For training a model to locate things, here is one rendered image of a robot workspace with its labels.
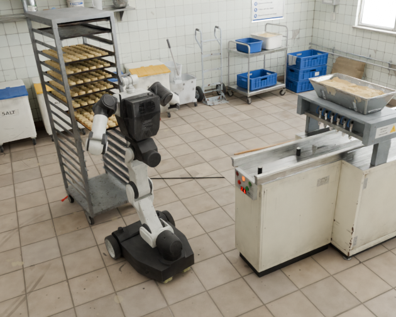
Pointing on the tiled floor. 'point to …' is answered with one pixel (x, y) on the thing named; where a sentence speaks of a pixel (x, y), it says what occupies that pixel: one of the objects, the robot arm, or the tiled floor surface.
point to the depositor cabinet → (369, 199)
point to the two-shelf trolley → (263, 68)
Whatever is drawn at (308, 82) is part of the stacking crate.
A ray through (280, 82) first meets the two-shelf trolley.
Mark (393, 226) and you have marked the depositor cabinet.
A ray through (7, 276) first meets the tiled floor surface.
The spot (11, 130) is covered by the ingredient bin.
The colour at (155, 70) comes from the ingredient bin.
